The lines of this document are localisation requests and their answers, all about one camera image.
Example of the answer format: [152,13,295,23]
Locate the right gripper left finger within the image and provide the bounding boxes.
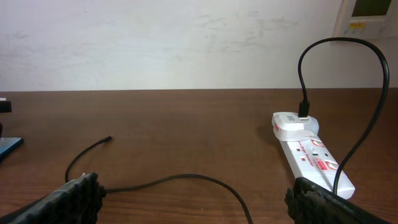
[1,173,106,224]

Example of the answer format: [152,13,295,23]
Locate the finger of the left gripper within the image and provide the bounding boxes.
[0,98,12,138]

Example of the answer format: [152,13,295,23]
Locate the white power strip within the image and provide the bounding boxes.
[279,135,339,192]

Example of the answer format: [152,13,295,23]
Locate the wall thermostat panel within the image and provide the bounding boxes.
[333,0,397,40]

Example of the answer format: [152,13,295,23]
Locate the black USB charging cable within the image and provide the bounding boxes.
[64,37,391,224]

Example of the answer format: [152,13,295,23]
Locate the blue Samsung Galaxy smartphone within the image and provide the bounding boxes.
[0,138,24,162]

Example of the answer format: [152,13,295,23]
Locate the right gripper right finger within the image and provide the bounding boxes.
[285,177,387,224]

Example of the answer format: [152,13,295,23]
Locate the white USB charger adapter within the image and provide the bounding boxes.
[272,112,319,142]

